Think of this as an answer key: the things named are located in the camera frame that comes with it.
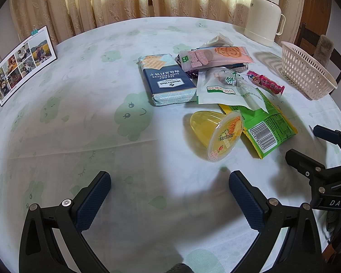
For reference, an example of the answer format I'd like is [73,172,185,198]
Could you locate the red pink candy bar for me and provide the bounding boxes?
[247,70,285,95]

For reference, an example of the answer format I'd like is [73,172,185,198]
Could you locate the pink plastic basket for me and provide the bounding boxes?
[281,41,338,100]

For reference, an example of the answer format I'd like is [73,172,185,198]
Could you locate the green yellow snack bag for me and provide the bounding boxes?
[219,88,298,159]

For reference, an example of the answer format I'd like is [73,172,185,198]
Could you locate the yellow jelly cup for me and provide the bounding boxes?
[190,110,243,162]

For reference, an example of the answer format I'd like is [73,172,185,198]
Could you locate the pink smiley biscuit pack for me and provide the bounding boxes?
[179,46,254,71]

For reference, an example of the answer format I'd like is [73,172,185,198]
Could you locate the dark wooden chair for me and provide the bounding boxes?
[295,22,341,84]

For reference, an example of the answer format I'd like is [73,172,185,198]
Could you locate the cream thermos jug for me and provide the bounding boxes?
[244,0,286,47]

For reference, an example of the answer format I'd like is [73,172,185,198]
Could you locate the white green snack pouch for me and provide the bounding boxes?
[196,67,268,112]

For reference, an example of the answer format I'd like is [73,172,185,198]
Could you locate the blue soda cracker pack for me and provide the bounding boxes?
[138,54,196,106]

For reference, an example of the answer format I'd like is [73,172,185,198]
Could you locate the grey fuzzy chair cover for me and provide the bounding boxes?
[313,35,334,67]

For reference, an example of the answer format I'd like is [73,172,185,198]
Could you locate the photo collage calendar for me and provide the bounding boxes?
[0,26,57,106]

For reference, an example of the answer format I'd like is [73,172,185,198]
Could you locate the wooden door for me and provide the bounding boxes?
[294,0,332,50]

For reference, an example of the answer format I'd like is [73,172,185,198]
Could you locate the blue snack bar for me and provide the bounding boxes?
[226,63,248,73]

